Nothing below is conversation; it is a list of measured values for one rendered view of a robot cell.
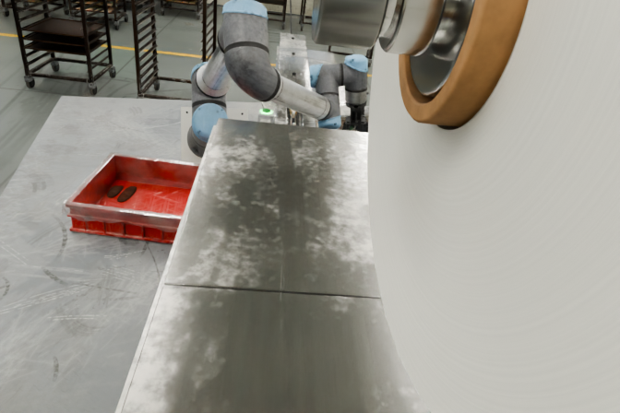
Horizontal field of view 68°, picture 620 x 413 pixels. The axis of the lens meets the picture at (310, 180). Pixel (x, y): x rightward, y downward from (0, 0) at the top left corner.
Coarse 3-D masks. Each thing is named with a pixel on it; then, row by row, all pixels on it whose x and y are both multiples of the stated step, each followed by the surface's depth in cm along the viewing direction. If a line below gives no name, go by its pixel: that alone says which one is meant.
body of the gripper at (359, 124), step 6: (354, 108) 157; (360, 108) 152; (354, 114) 156; (360, 114) 155; (348, 120) 158; (354, 120) 157; (360, 120) 156; (348, 126) 162; (354, 126) 157; (360, 126) 156
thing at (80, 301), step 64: (64, 128) 185; (128, 128) 193; (64, 192) 148; (0, 256) 120; (64, 256) 123; (128, 256) 126; (0, 320) 103; (64, 320) 106; (128, 320) 108; (0, 384) 91; (64, 384) 92
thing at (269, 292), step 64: (256, 128) 94; (320, 128) 98; (192, 192) 72; (256, 192) 73; (320, 192) 76; (192, 256) 58; (256, 256) 60; (320, 256) 62; (192, 320) 50; (256, 320) 51; (320, 320) 52; (384, 320) 53; (128, 384) 43; (192, 384) 43; (256, 384) 44; (320, 384) 45; (384, 384) 46
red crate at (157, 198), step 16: (144, 192) 153; (160, 192) 154; (176, 192) 156; (144, 208) 145; (160, 208) 146; (176, 208) 147; (80, 224) 131; (96, 224) 131; (112, 224) 130; (128, 224) 130; (144, 240) 132; (160, 240) 132
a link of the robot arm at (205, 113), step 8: (192, 104) 153; (200, 104) 150; (208, 104) 149; (216, 104) 150; (224, 104) 154; (192, 112) 153; (200, 112) 148; (208, 112) 148; (216, 112) 149; (224, 112) 150; (192, 120) 149; (200, 120) 148; (208, 120) 148; (216, 120) 149; (192, 128) 153; (200, 128) 148; (208, 128) 148; (200, 136) 150; (208, 136) 149; (200, 144) 158
